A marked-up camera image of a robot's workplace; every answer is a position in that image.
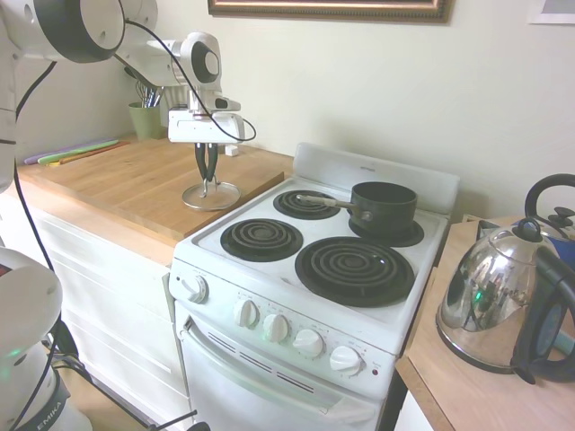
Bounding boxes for purple utensil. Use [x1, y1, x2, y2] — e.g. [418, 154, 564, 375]
[23, 138, 120, 165]

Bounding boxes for green utensil cup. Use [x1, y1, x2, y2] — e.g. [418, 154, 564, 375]
[128, 101, 169, 141]

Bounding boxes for gold framed picture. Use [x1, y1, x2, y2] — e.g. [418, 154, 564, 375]
[207, 0, 457, 25]

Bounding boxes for white oven door handle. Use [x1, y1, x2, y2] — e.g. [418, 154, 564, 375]
[181, 316, 384, 417]

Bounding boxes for metal whisk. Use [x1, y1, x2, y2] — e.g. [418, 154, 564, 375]
[134, 79, 165, 110]

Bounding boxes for blue kettle with black handle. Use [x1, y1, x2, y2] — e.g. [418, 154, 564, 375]
[524, 173, 575, 259]

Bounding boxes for orange utensil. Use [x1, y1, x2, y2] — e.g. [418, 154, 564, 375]
[47, 138, 133, 168]

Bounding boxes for black saucepan with handle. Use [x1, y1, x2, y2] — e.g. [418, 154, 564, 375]
[295, 181, 419, 240]

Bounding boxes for white stove knob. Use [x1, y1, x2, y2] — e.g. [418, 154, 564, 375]
[292, 329, 325, 359]
[179, 274, 210, 304]
[261, 312, 292, 345]
[328, 344, 364, 376]
[232, 298, 262, 329]

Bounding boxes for glass pot lid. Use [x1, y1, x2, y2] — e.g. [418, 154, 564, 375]
[181, 173, 242, 212]

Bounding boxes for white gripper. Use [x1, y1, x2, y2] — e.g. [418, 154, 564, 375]
[167, 106, 246, 179]

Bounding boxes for large coil burner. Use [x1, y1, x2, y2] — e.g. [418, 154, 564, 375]
[294, 236, 417, 310]

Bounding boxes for chrome electric kettle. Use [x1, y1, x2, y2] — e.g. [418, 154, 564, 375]
[436, 216, 575, 385]

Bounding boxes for green utensil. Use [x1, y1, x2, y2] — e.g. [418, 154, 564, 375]
[38, 141, 120, 164]

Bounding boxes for coil burner under pot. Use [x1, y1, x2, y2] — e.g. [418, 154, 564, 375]
[348, 215, 426, 249]

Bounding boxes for white kitchen cabinet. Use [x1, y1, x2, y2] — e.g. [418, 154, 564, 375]
[0, 177, 190, 427]

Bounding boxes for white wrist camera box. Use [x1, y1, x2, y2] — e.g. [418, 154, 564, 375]
[212, 91, 242, 114]

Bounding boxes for small coil burner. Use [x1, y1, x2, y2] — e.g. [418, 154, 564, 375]
[219, 218, 304, 264]
[272, 189, 343, 222]

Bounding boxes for wooden cutting board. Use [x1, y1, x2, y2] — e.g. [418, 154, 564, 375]
[12, 137, 286, 240]

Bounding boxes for white electric stove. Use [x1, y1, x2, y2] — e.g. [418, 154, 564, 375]
[169, 142, 462, 431]

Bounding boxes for white framed picture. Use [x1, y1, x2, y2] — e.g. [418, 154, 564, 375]
[527, 0, 575, 25]

